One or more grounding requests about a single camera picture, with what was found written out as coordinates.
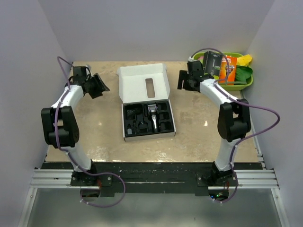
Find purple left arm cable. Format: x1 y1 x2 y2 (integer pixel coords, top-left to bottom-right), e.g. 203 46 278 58
53 56 95 177

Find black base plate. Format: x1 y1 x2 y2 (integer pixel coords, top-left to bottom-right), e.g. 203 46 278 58
41 160 263 197

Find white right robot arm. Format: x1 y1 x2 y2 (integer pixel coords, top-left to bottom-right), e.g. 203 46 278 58
177 61 251 186

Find yellow cloth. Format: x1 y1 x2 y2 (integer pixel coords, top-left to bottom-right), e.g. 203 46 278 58
237 54 253 67

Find green plastic basket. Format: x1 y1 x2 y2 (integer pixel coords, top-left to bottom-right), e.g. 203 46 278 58
193 51 253 91

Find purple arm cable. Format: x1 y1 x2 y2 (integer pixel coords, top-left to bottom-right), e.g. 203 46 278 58
53 56 95 177
190 48 281 171

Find silver black hair clipper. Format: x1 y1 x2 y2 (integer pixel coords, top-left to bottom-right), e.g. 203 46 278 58
148 104 158 132

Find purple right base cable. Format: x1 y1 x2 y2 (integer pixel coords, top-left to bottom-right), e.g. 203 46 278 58
212 170 240 204

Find white clipper kit box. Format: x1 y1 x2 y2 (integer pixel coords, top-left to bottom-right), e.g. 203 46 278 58
117 63 176 142

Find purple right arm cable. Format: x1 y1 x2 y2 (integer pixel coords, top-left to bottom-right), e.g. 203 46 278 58
190 48 281 171

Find green leaf item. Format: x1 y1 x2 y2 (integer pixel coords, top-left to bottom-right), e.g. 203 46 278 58
235 65 253 82

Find orange razor package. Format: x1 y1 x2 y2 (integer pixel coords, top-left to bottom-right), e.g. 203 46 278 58
219 55 237 85

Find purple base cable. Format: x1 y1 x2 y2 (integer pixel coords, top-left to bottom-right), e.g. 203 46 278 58
212 170 240 204
80 172 127 209

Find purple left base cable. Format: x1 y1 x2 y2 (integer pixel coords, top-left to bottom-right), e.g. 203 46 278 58
80 172 127 209

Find small oil bottle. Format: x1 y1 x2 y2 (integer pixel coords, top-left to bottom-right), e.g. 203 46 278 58
127 128 133 135

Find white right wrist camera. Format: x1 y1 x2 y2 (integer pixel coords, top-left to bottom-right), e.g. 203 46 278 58
187 56 196 62

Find black razor box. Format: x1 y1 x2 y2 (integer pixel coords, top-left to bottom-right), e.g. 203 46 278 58
203 51 223 76

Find aluminium rail frame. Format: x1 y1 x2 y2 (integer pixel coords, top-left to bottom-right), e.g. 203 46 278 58
30 169 279 189

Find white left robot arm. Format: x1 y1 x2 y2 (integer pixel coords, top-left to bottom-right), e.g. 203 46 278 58
41 65 110 186

